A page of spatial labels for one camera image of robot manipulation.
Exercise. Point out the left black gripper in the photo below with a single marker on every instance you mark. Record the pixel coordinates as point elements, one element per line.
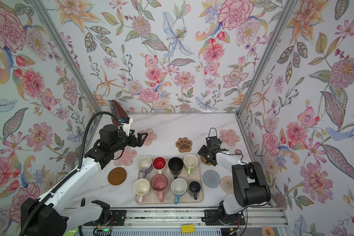
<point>139,143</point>

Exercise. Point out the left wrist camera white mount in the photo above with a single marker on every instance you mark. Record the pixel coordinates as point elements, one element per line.
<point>126,125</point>

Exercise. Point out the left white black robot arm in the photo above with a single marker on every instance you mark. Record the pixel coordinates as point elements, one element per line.
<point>46,215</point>

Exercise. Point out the red mug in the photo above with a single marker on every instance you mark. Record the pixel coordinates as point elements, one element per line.
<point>159,164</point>

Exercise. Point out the white multicolour zigzag coaster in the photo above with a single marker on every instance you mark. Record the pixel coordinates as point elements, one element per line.
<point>227,185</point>

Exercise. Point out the woven rattan round coaster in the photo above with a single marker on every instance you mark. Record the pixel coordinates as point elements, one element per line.
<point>204,161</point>

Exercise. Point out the brown wooden metronome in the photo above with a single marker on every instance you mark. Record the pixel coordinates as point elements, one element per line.
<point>119,113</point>

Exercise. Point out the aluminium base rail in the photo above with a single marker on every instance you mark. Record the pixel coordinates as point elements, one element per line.
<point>167,221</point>

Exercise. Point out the pink flower coaster right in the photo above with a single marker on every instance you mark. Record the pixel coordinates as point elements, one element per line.
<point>229,137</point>

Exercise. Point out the pink flower coaster front left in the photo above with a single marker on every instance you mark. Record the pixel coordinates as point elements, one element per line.
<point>125,157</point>

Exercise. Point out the grey-blue woven round coaster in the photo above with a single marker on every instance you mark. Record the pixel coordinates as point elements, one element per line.
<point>211,179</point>

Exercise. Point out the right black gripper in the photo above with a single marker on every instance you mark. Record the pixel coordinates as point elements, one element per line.
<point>203,151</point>

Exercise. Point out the brown round cork coaster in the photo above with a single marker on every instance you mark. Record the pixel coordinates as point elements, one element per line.
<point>117,176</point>

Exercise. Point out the yellow sticky label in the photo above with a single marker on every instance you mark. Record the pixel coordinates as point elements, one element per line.
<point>188,229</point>

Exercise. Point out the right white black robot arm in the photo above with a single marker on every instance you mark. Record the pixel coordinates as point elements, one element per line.
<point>249,182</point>

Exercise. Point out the black mug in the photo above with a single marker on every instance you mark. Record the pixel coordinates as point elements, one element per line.
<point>175,166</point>

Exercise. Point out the brown paw print coaster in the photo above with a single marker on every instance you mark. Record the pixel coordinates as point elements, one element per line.
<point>184,145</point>

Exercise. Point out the purple mug white inside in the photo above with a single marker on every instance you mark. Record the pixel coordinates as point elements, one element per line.
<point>144,165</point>

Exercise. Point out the cream mug pink handle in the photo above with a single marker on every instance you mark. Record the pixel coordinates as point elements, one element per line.
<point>141,189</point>

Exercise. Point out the blue mug white inside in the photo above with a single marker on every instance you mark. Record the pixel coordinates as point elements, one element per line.
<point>178,187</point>

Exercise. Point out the pink flower coaster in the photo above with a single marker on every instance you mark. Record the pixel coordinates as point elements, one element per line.
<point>229,137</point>
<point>125,157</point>
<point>151,136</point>

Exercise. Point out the pink flower coaster back left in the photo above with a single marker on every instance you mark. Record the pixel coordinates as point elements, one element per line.
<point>151,136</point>

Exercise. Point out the light green mug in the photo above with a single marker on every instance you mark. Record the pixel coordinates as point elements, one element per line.
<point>190,163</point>

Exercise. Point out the tape roll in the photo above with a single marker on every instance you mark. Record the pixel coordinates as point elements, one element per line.
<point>267,231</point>

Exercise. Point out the beige serving tray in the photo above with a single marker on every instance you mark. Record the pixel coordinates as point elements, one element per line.
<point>170,197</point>

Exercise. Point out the small dark navy mug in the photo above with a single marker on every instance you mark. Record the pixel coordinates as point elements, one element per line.
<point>194,189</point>

